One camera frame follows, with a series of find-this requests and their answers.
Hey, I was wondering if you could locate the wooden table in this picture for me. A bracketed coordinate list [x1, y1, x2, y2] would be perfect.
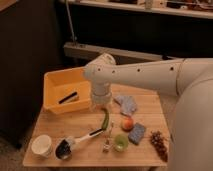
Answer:
[23, 85, 169, 167]

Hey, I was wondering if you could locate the peach fruit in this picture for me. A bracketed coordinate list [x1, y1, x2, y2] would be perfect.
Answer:
[121, 117, 134, 131]

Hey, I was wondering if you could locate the green cup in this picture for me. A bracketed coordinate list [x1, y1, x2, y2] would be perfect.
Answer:
[114, 134, 128, 152]

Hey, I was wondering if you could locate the grey metal rail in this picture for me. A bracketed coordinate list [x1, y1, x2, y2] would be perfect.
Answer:
[63, 42, 162, 61]

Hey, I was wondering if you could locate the dark grape bunch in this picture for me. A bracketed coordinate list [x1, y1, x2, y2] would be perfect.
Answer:
[150, 131, 168, 162]

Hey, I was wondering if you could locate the background shelf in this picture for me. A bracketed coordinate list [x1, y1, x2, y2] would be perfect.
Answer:
[59, 0, 213, 19]

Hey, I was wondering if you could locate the blue sponge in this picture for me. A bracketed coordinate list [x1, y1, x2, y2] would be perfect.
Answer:
[128, 123, 146, 145]

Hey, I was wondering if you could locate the green chili pepper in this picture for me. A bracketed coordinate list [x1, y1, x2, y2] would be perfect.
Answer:
[101, 108, 109, 130]

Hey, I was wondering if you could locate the light blue cloth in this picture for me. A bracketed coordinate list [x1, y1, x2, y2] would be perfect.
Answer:
[114, 95, 137, 117]

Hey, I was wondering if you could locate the white bowl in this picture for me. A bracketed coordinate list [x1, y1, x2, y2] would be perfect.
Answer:
[31, 135, 52, 157]

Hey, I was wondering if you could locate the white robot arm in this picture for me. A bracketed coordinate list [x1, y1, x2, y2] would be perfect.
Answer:
[84, 53, 213, 171]

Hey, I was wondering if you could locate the metal fork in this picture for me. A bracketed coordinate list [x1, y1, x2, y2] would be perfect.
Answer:
[102, 121, 114, 153]

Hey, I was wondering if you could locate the yellow plastic tray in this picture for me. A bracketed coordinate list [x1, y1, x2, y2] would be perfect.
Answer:
[43, 67, 91, 114]

